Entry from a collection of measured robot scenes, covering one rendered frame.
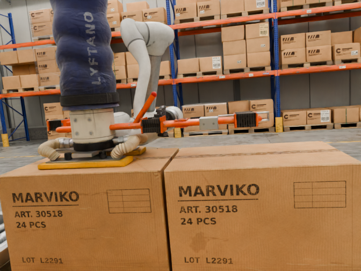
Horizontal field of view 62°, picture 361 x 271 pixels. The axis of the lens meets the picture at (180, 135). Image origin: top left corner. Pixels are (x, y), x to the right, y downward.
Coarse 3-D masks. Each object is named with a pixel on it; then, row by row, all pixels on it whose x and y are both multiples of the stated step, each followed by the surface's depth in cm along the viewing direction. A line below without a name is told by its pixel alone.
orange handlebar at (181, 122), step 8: (168, 120) 119; (176, 120) 113; (184, 120) 114; (192, 120) 113; (224, 120) 111; (232, 120) 110; (56, 128) 123; (64, 128) 121; (112, 128) 118; (120, 128) 117; (128, 128) 117; (136, 128) 117
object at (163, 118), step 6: (144, 120) 114; (150, 120) 113; (156, 120) 113; (162, 120) 114; (144, 126) 115; (150, 126) 114; (156, 126) 114; (162, 126) 114; (144, 132) 114; (150, 132) 114; (162, 132) 114
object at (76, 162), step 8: (104, 152) 112; (48, 160) 119; (56, 160) 115; (64, 160) 114; (72, 160) 113; (80, 160) 112; (88, 160) 111; (96, 160) 110; (104, 160) 110; (112, 160) 109; (120, 160) 109; (128, 160) 111; (40, 168) 112; (48, 168) 112; (56, 168) 111; (64, 168) 111
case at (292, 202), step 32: (192, 160) 109; (224, 160) 105; (256, 160) 102; (288, 160) 98; (320, 160) 95; (352, 160) 92; (192, 192) 97; (224, 192) 96; (256, 192) 94; (288, 192) 93; (320, 192) 92; (352, 192) 90; (192, 224) 99; (224, 224) 97; (256, 224) 96; (288, 224) 94; (320, 224) 93; (352, 224) 91; (192, 256) 101; (224, 256) 99; (256, 256) 97; (288, 256) 96; (320, 256) 94; (352, 256) 93
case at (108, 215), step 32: (160, 160) 113; (0, 192) 109; (32, 192) 107; (64, 192) 105; (96, 192) 103; (128, 192) 101; (160, 192) 100; (32, 224) 109; (64, 224) 107; (96, 224) 105; (128, 224) 103; (160, 224) 101; (32, 256) 111; (64, 256) 109; (96, 256) 107; (128, 256) 105; (160, 256) 103
